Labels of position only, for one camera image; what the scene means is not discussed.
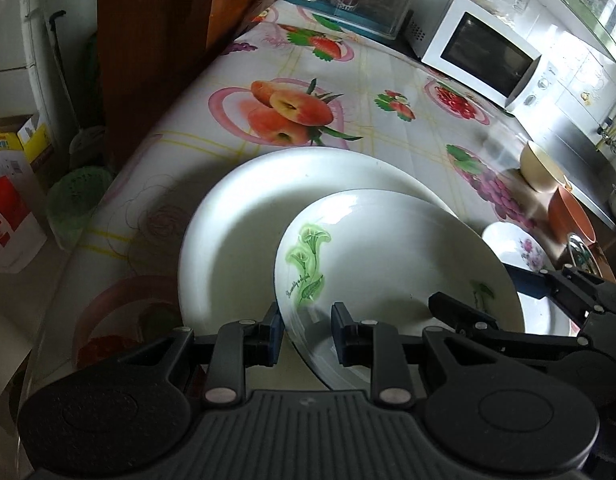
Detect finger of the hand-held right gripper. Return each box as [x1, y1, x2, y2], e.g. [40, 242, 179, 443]
[505, 262, 613, 323]
[428, 290, 588, 356]

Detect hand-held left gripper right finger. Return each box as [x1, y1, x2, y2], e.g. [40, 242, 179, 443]
[331, 301, 503, 406]

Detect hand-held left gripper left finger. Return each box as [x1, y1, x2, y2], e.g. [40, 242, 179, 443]
[113, 302, 283, 406]

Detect white plate pink flower print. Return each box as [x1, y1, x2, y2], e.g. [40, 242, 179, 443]
[480, 221, 583, 338]

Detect small orange bowl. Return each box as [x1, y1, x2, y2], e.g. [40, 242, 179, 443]
[566, 232, 616, 283]

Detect brown bowl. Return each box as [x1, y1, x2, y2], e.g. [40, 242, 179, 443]
[546, 185, 597, 247]

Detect white plate green flower print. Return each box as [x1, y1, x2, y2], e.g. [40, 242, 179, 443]
[274, 189, 526, 393]

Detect large plain white plate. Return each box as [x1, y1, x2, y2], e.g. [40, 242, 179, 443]
[177, 147, 459, 336]

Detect cream bowl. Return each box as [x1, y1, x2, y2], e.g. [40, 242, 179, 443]
[518, 140, 568, 193]

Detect stainless steel counter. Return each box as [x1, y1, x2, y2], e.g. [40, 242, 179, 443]
[516, 104, 616, 232]

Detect white microwave oven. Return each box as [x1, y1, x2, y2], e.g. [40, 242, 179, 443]
[405, 0, 556, 111]

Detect green plastic basket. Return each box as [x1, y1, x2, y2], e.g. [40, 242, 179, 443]
[47, 165, 115, 250]

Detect fruit print tablecloth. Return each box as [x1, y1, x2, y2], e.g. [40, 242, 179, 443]
[28, 0, 616, 411]

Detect clear plastic bag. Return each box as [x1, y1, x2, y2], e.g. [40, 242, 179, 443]
[480, 0, 532, 27]

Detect red and white box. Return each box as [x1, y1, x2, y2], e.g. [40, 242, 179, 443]
[0, 175, 48, 275]

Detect brown wooden cabinet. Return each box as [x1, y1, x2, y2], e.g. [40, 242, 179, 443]
[97, 0, 285, 167]

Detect clear plastic cup cabinet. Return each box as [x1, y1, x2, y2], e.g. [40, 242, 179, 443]
[280, 0, 431, 41]

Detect yellow cardboard box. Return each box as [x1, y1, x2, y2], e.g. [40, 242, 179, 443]
[0, 114, 55, 173]

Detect mop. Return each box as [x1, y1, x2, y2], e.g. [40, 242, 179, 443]
[47, 10, 108, 167]

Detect white refrigerator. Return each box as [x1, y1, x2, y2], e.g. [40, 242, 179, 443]
[0, 0, 89, 128]

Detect yellow wall pipes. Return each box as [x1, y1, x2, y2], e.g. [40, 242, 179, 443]
[596, 112, 616, 153]

